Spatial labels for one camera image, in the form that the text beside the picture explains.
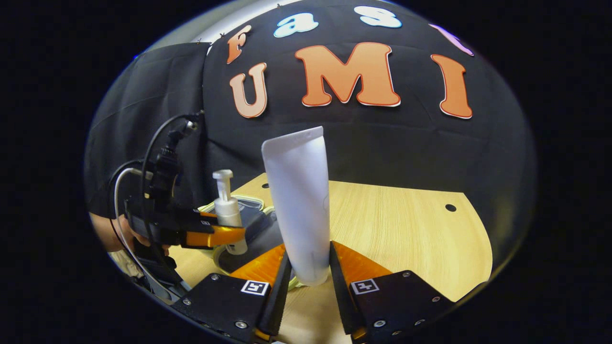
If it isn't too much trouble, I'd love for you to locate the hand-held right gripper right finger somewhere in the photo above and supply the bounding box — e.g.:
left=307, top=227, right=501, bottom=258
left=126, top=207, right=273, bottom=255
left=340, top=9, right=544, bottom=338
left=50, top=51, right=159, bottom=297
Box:
left=328, top=240, right=456, bottom=343

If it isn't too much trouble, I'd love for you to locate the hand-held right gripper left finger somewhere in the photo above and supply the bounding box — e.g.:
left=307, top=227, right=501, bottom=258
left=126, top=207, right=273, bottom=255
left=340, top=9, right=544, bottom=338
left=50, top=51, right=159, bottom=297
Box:
left=171, top=244, right=294, bottom=344

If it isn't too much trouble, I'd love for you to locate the white pump bottle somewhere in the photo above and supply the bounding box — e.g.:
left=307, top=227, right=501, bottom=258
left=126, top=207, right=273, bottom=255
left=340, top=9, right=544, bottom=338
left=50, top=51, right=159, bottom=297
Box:
left=212, top=169, right=249, bottom=256

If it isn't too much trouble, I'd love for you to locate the white squeeze tube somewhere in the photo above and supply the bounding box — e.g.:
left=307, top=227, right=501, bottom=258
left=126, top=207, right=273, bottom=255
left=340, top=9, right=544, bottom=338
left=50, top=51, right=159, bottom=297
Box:
left=261, top=126, right=332, bottom=288

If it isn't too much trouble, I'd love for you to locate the black backdrop cloth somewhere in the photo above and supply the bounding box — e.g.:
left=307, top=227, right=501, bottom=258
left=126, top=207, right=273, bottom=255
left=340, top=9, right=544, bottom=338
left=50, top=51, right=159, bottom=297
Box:
left=84, top=0, right=538, bottom=297

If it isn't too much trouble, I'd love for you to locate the white cable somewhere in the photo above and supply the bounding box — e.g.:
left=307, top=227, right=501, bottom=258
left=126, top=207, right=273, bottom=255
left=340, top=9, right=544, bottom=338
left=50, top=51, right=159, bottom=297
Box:
left=113, top=167, right=174, bottom=302

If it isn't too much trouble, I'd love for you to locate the black cable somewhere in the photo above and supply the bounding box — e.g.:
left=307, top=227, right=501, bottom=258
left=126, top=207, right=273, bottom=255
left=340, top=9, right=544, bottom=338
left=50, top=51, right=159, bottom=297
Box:
left=108, top=113, right=204, bottom=287

